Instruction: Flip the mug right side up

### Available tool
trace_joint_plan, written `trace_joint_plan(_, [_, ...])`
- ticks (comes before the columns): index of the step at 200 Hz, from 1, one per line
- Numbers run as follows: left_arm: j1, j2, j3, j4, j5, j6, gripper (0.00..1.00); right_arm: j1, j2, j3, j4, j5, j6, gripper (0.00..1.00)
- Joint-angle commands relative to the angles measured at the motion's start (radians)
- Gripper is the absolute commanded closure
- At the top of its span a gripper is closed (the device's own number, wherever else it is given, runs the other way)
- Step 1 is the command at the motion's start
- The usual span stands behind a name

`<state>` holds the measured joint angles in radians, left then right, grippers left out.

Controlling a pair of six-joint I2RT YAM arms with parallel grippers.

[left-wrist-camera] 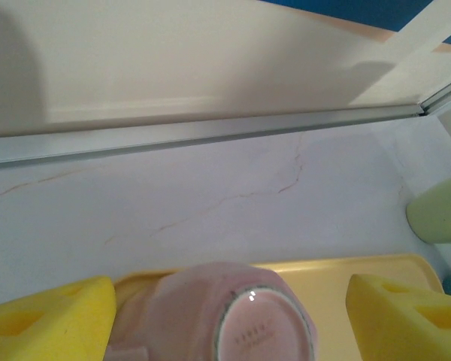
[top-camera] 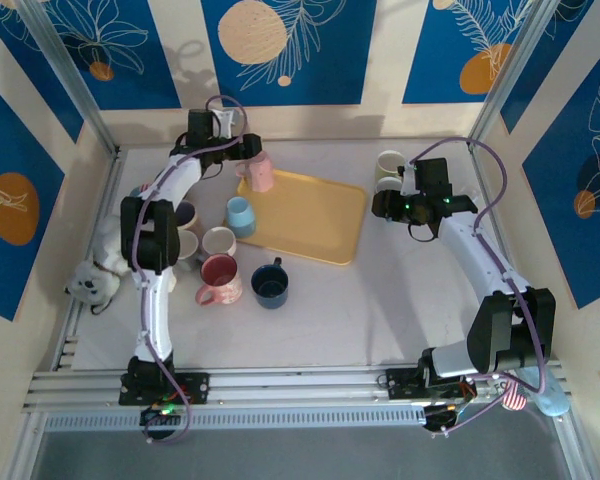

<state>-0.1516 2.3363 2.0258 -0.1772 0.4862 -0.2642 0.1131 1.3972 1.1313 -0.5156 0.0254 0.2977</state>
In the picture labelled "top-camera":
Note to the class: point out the light green mug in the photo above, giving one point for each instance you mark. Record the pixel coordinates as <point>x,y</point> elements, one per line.
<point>390,162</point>

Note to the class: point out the light blue mug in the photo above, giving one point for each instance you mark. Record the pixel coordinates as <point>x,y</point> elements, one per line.
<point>241,220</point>

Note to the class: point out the pale pink tall mug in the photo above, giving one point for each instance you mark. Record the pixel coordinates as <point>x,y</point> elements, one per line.
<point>219,241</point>

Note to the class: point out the grey mug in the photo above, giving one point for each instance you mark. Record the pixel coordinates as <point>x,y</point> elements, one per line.
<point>189,246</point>

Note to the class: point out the pink patterned mug red interior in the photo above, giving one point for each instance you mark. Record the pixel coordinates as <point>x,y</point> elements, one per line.
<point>220,275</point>

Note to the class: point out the navy blue mug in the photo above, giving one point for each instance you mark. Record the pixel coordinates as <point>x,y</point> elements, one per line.
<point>269,285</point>

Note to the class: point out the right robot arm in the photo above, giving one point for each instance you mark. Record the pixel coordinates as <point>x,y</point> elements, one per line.
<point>480,260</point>

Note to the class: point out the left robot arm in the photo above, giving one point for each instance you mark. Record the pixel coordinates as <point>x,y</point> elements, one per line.
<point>155,310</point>

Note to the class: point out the yellow plastic tray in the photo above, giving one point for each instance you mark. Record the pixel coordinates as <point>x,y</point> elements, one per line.
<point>310,220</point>

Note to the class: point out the doll with black hair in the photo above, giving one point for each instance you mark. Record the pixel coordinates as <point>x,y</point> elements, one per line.
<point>140,191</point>

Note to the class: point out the white plush toy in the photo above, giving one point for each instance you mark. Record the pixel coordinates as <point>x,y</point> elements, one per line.
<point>105,240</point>

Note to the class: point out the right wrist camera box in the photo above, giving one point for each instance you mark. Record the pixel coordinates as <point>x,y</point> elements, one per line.
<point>410,177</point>

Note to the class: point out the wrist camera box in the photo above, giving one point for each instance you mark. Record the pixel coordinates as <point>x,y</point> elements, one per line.
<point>227,122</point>
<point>410,177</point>

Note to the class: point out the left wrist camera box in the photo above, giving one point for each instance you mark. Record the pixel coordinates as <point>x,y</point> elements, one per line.
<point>227,122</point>

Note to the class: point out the aluminium side rail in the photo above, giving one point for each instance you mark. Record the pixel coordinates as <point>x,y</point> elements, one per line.
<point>114,175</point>
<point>480,162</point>

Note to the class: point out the aluminium frame post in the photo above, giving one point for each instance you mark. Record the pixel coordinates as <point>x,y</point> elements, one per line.
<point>72,80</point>
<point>520,75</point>

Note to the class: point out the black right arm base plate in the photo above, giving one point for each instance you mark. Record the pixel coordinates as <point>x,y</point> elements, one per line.
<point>402,385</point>

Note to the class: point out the aluminium mounting rail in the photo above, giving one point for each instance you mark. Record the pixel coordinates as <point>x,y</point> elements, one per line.
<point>300,390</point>

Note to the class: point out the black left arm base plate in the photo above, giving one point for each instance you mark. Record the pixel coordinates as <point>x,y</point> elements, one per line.
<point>195,387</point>

